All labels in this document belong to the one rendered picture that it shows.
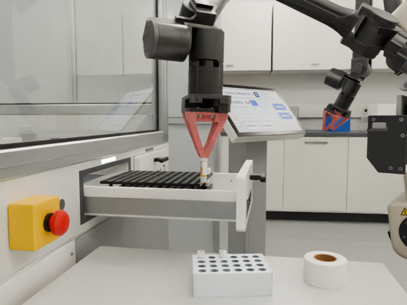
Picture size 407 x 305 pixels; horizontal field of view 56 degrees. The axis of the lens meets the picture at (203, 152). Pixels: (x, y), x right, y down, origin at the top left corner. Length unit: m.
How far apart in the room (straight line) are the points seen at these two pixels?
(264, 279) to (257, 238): 1.35
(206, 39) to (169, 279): 0.40
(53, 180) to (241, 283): 0.37
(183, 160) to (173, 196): 1.86
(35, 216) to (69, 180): 0.19
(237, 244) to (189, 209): 1.20
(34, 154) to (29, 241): 0.14
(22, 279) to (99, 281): 0.12
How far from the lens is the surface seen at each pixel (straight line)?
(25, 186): 0.68
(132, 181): 0.84
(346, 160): 4.00
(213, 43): 0.62
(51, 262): 0.76
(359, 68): 1.50
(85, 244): 0.87
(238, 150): 1.86
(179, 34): 0.60
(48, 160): 0.72
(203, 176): 0.63
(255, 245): 1.98
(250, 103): 1.86
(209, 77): 0.61
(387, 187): 4.15
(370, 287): 0.72
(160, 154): 1.30
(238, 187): 0.73
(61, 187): 0.77
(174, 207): 0.78
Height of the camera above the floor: 1.04
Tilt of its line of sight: 5 degrees down
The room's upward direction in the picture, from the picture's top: straight up
